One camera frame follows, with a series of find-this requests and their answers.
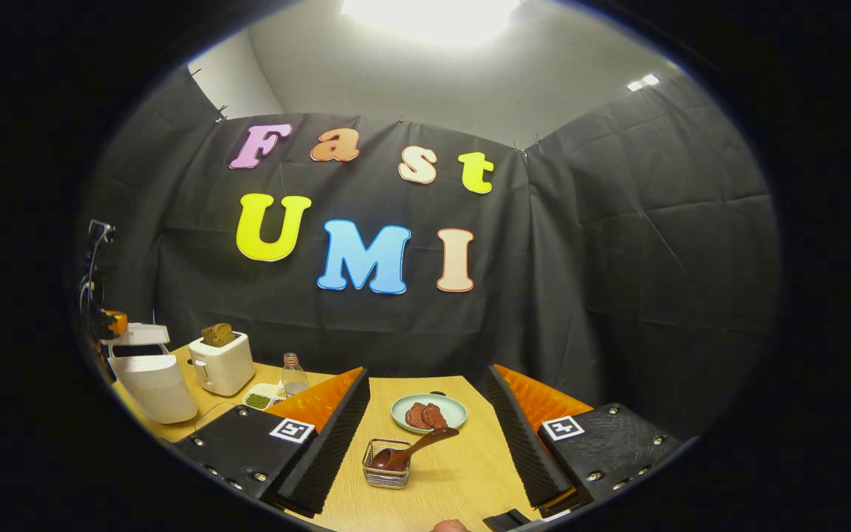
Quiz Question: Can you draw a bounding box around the white rice cooker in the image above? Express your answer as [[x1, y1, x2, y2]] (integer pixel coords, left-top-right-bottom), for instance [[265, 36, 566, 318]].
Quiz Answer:
[[107, 323, 198, 425]]

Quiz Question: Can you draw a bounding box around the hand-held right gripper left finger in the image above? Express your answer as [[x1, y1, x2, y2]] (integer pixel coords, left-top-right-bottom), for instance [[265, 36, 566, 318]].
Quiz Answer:
[[174, 366, 372, 519]]

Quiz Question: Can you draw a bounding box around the clear plastic bottle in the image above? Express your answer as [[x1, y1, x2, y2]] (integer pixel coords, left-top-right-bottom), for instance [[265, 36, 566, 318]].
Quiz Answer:
[[281, 352, 310, 399]]

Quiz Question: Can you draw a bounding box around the wire chopstick holder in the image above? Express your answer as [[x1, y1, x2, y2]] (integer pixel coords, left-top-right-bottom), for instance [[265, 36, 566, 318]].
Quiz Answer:
[[362, 437, 412, 491]]

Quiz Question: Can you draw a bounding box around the black backdrop cloth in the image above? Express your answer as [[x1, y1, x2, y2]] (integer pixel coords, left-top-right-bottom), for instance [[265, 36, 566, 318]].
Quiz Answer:
[[78, 65, 781, 444]]

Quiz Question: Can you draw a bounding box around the white divided rice dish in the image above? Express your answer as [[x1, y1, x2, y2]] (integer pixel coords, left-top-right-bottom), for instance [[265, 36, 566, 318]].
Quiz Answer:
[[242, 382, 287, 412]]

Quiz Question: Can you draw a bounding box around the thin power cable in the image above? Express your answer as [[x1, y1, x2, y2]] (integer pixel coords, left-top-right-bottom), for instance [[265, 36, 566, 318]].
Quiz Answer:
[[194, 400, 250, 433]]

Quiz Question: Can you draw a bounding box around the white toaster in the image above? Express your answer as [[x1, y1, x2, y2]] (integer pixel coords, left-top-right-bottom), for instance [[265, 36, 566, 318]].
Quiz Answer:
[[188, 332, 256, 398]]

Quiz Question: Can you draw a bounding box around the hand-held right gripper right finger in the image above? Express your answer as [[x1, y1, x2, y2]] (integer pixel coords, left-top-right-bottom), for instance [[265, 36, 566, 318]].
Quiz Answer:
[[485, 363, 682, 519]]

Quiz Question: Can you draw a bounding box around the pale green round plate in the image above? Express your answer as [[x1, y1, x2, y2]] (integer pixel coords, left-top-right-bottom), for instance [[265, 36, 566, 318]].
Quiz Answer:
[[390, 392, 469, 435]]

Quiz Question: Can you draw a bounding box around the brown wooden spoon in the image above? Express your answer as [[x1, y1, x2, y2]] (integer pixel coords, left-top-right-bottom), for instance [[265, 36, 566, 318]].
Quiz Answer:
[[370, 426, 461, 473]]

